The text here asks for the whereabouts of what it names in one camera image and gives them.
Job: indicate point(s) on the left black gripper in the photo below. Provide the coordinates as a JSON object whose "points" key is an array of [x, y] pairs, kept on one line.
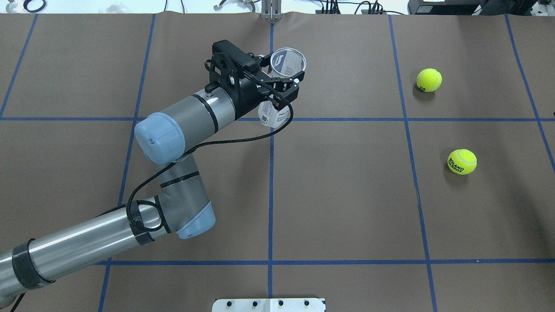
{"points": [[248, 93]]}

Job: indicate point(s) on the yellow tennis ball Wilson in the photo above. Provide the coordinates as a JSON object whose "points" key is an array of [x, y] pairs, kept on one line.
{"points": [[429, 80]]}

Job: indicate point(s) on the yellow tennis ball Roland Garros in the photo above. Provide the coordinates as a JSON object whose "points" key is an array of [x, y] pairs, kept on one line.
{"points": [[462, 161]]}

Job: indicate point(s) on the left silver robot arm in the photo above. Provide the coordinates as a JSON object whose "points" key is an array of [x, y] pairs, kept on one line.
{"points": [[172, 200]]}

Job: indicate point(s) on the black box with label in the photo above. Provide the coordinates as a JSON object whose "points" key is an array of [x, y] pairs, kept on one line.
{"points": [[442, 7]]}

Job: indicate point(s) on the aluminium frame post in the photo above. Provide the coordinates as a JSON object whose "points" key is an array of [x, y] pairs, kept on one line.
{"points": [[271, 10]]}

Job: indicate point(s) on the white pedestal column base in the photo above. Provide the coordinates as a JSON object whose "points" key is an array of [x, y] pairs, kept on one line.
{"points": [[270, 305]]}

